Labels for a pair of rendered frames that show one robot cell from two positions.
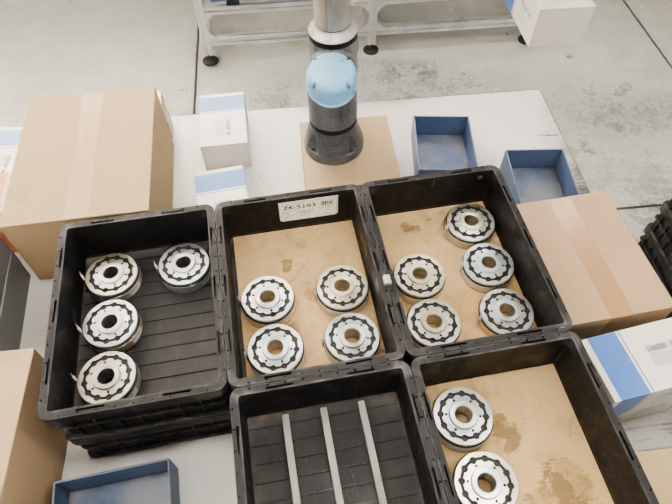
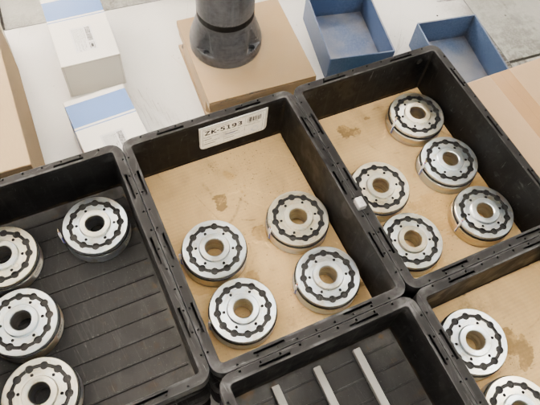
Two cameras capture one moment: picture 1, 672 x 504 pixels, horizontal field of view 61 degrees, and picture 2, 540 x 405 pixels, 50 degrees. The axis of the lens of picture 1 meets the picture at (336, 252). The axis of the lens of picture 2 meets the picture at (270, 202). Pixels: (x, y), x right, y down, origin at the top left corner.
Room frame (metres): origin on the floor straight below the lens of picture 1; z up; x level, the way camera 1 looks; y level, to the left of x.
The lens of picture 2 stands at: (0.18, 0.20, 1.70)
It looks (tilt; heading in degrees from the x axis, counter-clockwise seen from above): 60 degrees down; 338
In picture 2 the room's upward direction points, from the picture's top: 9 degrees clockwise
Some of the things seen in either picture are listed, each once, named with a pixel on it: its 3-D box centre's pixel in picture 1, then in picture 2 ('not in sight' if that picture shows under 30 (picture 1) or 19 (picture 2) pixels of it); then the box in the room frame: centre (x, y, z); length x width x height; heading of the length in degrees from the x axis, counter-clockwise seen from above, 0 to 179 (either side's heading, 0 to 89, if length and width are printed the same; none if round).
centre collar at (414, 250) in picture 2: (434, 321); (412, 239); (0.50, -0.18, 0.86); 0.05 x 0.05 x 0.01
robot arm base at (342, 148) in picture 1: (333, 129); (225, 23); (1.06, 0.01, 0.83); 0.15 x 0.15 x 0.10
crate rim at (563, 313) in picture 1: (456, 252); (423, 155); (0.62, -0.23, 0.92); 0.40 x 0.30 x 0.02; 10
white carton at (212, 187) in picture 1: (225, 211); (114, 145); (0.87, 0.27, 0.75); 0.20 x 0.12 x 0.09; 13
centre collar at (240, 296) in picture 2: (275, 347); (243, 308); (0.45, 0.11, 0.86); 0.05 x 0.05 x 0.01
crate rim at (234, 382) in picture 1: (302, 276); (256, 216); (0.57, 0.06, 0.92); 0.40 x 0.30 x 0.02; 10
